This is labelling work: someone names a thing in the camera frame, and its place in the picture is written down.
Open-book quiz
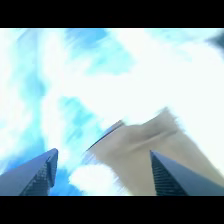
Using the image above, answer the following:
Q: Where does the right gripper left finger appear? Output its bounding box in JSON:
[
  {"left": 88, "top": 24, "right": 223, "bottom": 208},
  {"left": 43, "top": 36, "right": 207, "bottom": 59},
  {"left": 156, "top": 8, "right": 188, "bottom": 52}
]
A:
[{"left": 0, "top": 147, "right": 60, "bottom": 197}]

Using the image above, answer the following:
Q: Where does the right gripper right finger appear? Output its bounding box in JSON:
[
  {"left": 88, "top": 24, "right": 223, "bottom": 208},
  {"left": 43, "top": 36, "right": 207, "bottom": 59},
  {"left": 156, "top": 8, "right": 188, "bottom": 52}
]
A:
[{"left": 149, "top": 149, "right": 224, "bottom": 197}]

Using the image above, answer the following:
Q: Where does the beige garment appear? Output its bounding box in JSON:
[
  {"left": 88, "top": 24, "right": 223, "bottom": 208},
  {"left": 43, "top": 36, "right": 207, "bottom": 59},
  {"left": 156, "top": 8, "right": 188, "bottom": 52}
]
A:
[{"left": 87, "top": 107, "right": 224, "bottom": 197}]

